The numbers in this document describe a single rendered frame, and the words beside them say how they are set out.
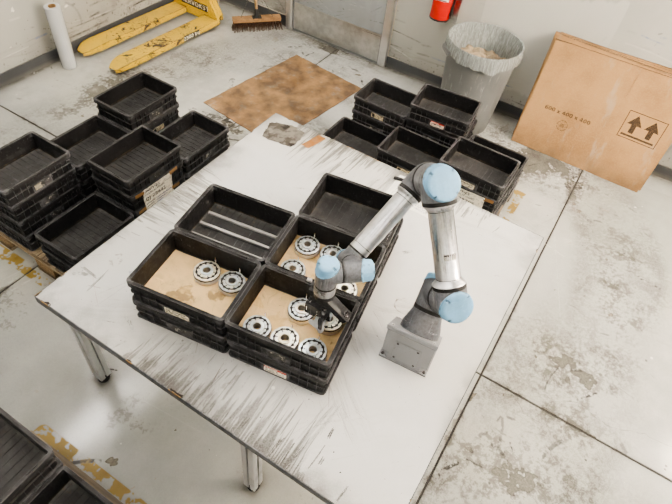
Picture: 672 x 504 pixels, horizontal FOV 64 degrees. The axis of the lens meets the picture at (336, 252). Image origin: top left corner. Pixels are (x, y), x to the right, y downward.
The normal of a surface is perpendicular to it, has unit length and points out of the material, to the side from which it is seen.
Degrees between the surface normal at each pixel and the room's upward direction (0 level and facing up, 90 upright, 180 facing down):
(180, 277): 0
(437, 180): 46
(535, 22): 90
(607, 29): 90
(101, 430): 0
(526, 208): 0
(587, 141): 74
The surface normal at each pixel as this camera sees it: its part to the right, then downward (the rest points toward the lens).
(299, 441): 0.10, -0.66
